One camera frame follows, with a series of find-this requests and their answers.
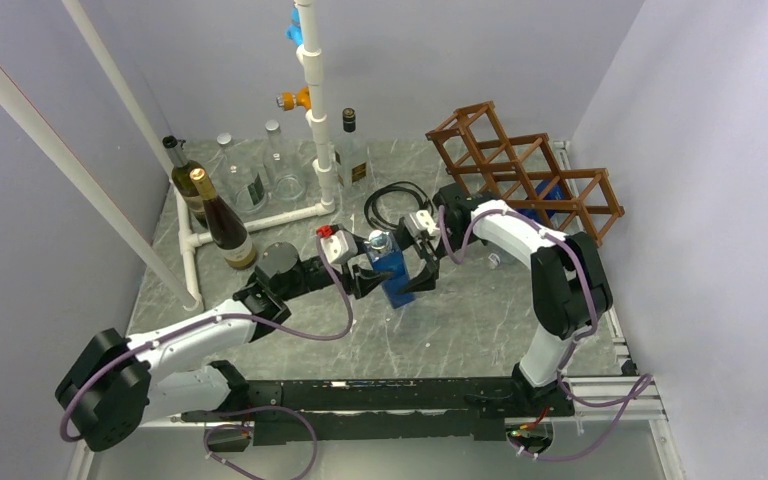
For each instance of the clear bottle green label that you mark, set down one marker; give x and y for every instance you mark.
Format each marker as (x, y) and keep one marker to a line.
(282, 165)

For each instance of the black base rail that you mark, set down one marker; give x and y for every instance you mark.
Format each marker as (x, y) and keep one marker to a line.
(481, 408)

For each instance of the orange pipe-mounted fitting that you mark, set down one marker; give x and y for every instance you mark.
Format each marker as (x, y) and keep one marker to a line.
(287, 101)

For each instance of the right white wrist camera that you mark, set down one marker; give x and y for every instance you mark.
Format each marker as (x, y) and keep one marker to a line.
(421, 224)

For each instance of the blue pipe-mounted fitting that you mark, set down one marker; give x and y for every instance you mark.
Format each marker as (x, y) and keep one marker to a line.
(294, 30)

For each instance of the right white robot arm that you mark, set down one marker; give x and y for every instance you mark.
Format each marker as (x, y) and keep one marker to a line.
(570, 289)

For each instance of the green wine bottle silver foil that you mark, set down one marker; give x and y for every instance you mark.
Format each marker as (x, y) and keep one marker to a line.
(180, 176)

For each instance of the blue Blue Dash bottle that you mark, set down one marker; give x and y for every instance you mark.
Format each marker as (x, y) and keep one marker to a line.
(497, 257)

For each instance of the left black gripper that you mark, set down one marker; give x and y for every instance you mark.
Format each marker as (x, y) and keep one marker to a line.
(362, 280)

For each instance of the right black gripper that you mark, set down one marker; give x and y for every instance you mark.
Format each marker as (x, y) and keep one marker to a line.
(426, 279)

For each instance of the clear bottle white cap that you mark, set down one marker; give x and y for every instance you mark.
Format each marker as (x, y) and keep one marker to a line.
(239, 179)

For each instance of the blue square bottle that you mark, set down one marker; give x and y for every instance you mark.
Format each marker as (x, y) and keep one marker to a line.
(385, 255)

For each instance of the brown wooden wine rack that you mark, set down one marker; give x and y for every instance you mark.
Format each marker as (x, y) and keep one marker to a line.
(481, 157)

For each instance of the white PVC pipe frame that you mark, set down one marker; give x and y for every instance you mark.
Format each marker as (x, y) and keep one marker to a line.
(27, 116)

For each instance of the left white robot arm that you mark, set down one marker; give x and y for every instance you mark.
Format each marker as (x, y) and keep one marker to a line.
(172, 351)

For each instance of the brown bottle gold foil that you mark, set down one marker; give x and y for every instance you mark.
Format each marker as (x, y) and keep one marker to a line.
(226, 228)

